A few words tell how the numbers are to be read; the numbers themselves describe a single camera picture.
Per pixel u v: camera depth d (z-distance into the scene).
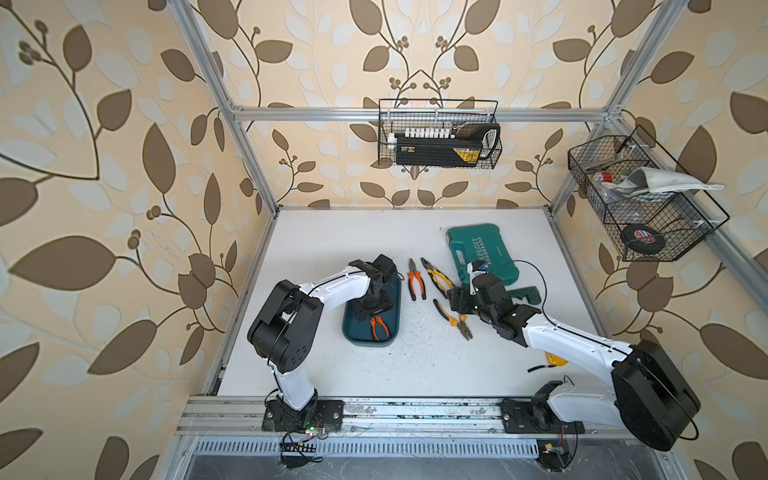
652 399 0.41
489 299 0.66
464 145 0.83
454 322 0.89
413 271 1.02
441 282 0.99
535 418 0.67
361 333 0.86
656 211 0.72
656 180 0.62
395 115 0.91
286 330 0.47
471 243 1.04
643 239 0.72
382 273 0.75
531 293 0.94
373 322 0.89
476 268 0.78
